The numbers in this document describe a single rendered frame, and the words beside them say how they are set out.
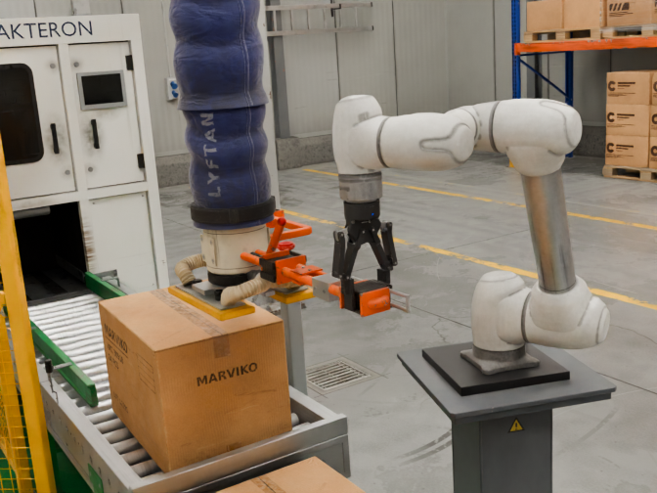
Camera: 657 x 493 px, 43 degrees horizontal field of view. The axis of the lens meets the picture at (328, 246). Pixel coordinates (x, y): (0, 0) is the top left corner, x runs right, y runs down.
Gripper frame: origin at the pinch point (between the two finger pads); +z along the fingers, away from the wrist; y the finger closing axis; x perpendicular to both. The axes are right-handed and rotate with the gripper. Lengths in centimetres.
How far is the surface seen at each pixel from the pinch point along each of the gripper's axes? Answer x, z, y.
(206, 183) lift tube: -54, -20, 10
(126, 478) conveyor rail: -72, 62, 35
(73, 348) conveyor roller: -210, 68, 11
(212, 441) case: -70, 58, 10
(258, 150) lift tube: -49, -27, -3
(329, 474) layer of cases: -45, 67, -15
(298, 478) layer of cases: -49, 67, -7
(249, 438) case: -69, 61, -2
